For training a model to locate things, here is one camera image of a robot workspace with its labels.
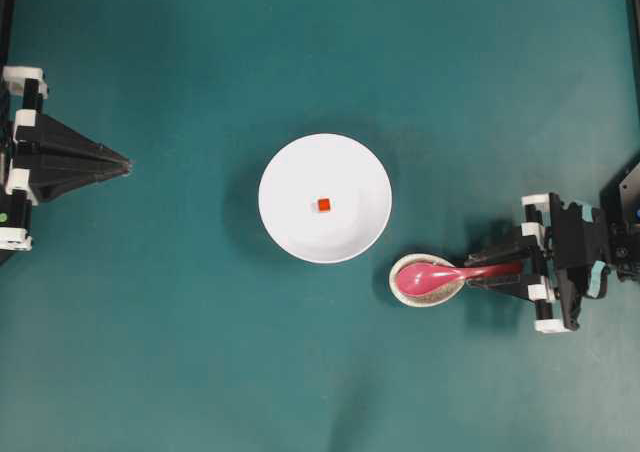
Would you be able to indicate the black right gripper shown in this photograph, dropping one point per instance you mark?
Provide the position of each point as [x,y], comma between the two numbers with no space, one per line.
[573,239]

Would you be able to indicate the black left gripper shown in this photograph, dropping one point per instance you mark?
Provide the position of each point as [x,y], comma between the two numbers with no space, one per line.
[25,186]

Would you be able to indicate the pink plastic spoon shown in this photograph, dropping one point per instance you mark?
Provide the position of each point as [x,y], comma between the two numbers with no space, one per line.
[422,278]

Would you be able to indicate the small red block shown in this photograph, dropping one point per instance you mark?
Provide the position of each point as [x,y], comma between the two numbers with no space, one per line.
[324,204]

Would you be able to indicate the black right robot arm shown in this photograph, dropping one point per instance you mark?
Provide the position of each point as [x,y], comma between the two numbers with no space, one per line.
[620,202]

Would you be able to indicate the crackle glaze spoon rest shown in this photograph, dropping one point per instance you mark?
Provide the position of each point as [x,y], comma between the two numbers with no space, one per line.
[438,297]

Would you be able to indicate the white round bowl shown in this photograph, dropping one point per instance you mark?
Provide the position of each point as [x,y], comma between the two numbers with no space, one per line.
[330,166]

